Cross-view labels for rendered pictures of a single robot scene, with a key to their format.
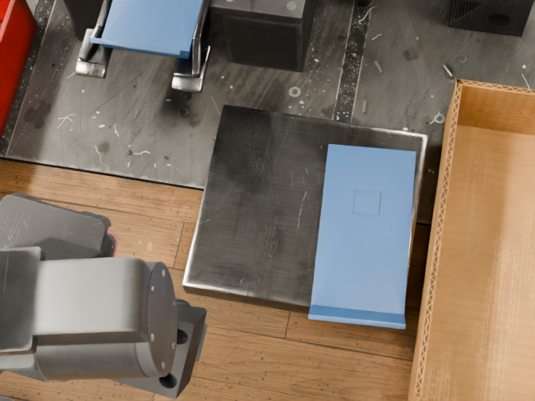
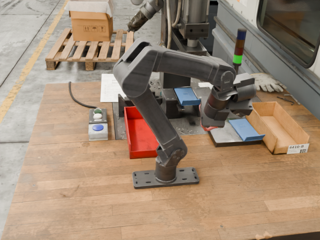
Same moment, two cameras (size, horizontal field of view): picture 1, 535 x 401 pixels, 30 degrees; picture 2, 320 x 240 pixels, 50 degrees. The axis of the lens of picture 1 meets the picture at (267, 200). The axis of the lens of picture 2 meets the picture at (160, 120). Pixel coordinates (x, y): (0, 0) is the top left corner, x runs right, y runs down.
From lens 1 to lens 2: 87 cm
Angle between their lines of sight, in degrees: 39
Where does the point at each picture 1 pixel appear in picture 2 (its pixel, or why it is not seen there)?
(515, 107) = (259, 107)
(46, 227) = not seen: hidden behind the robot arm
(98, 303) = (246, 76)
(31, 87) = not seen: hidden behind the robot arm
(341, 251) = (243, 132)
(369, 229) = (245, 129)
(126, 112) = (182, 126)
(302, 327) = (242, 147)
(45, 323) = (240, 79)
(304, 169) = (226, 124)
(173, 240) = (207, 141)
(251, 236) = (224, 134)
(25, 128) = not seen: hidden behind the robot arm
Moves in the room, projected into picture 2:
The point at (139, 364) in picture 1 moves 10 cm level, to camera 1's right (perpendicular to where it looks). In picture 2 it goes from (254, 88) to (281, 83)
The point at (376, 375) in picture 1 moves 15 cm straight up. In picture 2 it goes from (262, 151) to (270, 113)
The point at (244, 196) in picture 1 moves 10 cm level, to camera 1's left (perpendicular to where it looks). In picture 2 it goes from (218, 129) to (195, 135)
